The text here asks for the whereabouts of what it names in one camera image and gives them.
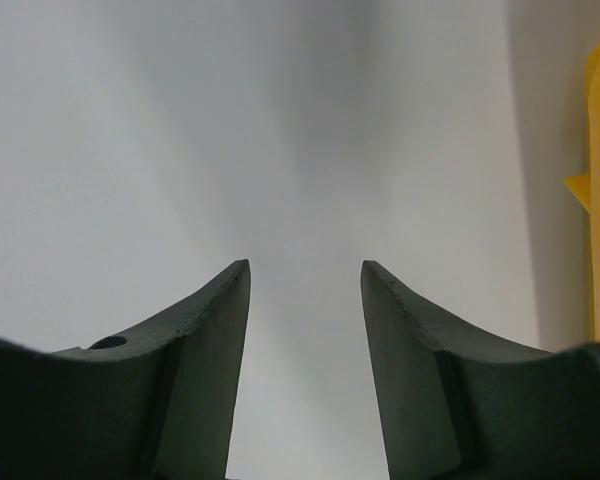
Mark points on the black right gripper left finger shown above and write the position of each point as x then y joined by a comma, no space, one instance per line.
154,401

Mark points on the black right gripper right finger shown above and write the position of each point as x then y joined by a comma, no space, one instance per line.
457,402

